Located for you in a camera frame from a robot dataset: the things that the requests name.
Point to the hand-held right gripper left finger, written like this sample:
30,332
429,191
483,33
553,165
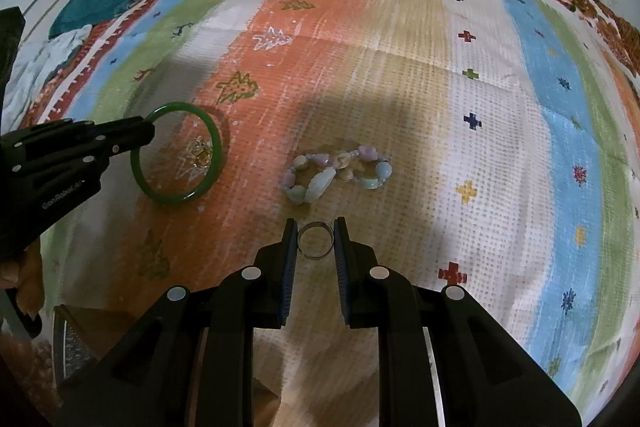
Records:
288,267

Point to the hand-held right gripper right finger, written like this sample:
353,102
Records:
342,267

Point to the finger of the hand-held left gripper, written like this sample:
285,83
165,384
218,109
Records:
125,137
60,132

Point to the green jade bangle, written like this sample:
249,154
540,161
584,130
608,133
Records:
212,132

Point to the silver metal tin box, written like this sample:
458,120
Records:
80,347

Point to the person's left hand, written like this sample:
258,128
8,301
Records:
30,282

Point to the light blue crumpled cloth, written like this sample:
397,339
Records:
40,67

